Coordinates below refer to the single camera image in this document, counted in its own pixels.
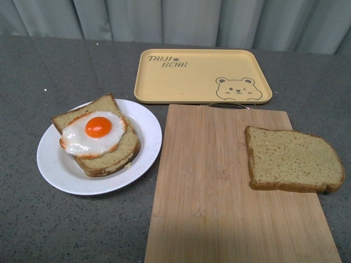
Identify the bread slice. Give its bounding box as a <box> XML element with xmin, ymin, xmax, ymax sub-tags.
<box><xmin>52</xmin><ymin>94</ymin><xmax>140</xmax><ymax>177</ymax></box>
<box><xmin>245</xmin><ymin>126</ymin><xmax>346</xmax><ymax>193</ymax></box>

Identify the fake fried egg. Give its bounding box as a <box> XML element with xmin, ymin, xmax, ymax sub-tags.
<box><xmin>60</xmin><ymin>111</ymin><xmax>127</xmax><ymax>159</ymax></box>

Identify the white round plate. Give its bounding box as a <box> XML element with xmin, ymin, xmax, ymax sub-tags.
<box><xmin>37</xmin><ymin>99</ymin><xmax>162</xmax><ymax>196</ymax></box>

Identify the yellow bear tray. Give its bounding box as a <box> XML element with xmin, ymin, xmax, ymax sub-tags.
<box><xmin>134</xmin><ymin>49</ymin><xmax>273</xmax><ymax>104</ymax></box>

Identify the bamboo cutting board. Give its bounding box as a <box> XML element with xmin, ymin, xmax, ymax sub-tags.
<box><xmin>144</xmin><ymin>104</ymin><xmax>341</xmax><ymax>262</ymax></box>

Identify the grey curtain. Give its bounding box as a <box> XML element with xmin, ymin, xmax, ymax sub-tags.
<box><xmin>1</xmin><ymin>0</ymin><xmax>350</xmax><ymax>54</ymax></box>

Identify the metal cutting board handle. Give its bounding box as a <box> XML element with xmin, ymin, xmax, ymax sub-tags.
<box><xmin>205</xmin><ymin>103</ymin><xmax>250</xmax><ymax>110</ymax></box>

